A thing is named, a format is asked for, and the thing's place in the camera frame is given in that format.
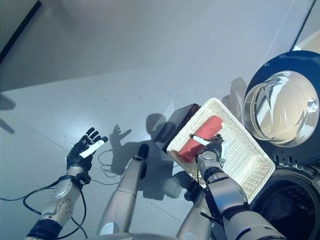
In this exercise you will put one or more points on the round glass washer door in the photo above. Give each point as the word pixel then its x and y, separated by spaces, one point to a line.
pixel 282 110

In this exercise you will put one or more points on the black stool under basket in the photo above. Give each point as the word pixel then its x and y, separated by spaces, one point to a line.
pixel 177 122

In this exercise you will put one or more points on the white wicker laundry basket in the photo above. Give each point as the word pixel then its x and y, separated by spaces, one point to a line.
pixel 240 155

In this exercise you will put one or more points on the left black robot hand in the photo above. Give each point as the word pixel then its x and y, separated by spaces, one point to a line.
pixel 78 156

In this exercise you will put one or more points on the red cloth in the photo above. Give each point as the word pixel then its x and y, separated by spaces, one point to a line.
pixel 211 127

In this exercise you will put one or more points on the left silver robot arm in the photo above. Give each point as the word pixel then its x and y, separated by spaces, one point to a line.
pixel 60 200

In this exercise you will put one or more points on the left silver robot leg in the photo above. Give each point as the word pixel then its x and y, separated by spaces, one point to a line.
pixel 125 190

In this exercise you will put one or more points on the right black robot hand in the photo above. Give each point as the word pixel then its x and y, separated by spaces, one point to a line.
pixel 216 146

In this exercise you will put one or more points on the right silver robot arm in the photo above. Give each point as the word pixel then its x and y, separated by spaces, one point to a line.
pixel 225 192

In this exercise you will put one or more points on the silver robot leg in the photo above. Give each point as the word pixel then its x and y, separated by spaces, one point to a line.
pixel 195 220
pixel 125 190

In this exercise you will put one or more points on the grey robot torso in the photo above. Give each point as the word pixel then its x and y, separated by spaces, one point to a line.
pixel 137 237

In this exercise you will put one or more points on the right silver robot leg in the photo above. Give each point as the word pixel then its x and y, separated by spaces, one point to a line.
pixel 195 220

